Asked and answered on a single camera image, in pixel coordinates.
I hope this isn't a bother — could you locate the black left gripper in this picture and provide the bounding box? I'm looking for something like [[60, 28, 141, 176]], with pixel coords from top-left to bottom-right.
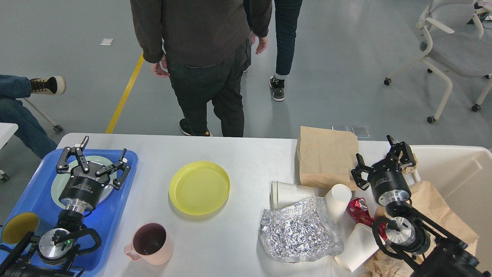
[[56, 136, 131, 212]]

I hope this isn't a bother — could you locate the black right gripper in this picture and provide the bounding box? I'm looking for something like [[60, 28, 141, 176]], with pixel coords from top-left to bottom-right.
[[351, 135, 412, 206]]

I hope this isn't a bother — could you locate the pink mug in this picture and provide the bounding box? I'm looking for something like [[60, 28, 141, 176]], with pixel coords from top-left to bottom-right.
[[124, 222, 174, 266]]

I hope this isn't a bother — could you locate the yellow plastic plate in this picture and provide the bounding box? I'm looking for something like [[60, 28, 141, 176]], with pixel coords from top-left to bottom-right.
[[169, 161, 230, 215]]

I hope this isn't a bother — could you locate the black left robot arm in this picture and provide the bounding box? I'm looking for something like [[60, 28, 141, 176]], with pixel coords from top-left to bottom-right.
[[1, 136, 138, 277]]

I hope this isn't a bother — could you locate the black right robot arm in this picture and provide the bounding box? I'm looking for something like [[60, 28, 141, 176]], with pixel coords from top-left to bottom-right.
[[351, 135, 491, 277]]

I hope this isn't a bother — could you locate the crumpled brown paper ball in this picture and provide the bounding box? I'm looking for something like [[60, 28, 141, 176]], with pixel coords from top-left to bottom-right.
[[399, 153, 418, 175]]

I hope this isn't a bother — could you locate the pale green plate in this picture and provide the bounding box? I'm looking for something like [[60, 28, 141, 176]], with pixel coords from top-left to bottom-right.
[[51, 155, 113, 209]]

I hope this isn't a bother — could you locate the crushed red can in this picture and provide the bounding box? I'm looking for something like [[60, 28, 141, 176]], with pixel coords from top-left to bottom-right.
[[346, 197, 386, 227]]

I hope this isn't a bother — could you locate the large brown paper bag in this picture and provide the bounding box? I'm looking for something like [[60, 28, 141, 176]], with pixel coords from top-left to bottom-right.
[[409, 180, 479, 255]]

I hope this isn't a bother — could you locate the upright white paper cup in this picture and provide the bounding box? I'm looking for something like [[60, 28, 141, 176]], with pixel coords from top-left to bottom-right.
[[324, 184, 352, 223]]

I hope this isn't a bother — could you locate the white chair leg left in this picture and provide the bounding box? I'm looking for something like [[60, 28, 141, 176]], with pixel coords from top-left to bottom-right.
[[23, 98, 64, 133]]

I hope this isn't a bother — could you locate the flat brown paper bag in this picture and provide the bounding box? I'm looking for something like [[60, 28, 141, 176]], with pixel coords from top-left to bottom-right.
[[296, 126, 359, 190]]

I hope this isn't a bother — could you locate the front white paper cup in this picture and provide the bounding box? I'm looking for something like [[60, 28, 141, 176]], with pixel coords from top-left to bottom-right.
[[334, 223, 379, 272]]

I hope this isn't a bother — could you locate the white plastic bin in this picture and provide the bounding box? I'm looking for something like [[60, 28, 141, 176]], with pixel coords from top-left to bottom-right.
[[409, 145, 492, 270]]

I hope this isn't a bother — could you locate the teal mug yellow inside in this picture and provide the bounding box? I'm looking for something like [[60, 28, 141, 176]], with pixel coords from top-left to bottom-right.
[[1, 212, 40, 244]]

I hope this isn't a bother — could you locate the white table edge left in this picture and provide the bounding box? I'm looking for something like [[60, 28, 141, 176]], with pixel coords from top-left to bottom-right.
[[0, 122, 18, 149]]

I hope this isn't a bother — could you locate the crumpled brown paper front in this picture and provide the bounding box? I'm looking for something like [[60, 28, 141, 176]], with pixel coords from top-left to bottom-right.
[[361, 250, 413, 277]]

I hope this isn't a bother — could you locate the crumpled aluminium foil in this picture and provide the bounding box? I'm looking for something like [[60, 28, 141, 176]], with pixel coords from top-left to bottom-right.
[[259, 196, 344, 263]]

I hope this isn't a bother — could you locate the lying white paper cup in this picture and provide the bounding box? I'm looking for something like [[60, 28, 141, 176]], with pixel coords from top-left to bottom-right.
[[269, 181, 315, 209]]

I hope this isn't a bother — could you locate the seated person in jeans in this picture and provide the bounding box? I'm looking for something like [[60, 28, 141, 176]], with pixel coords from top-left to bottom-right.
[[0, 74, 66, 159]]

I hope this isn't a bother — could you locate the grey office chair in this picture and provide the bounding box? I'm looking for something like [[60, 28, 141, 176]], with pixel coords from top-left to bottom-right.
[[384, 0, 492, 123]]

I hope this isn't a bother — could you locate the person in dark hoodie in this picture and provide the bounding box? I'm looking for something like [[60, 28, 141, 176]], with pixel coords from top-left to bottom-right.
[[130, 0, 272, 137]]

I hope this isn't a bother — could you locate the person in dark jeans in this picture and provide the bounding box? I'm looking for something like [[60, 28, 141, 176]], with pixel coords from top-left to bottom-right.
[[269, 0, 303, 102]]

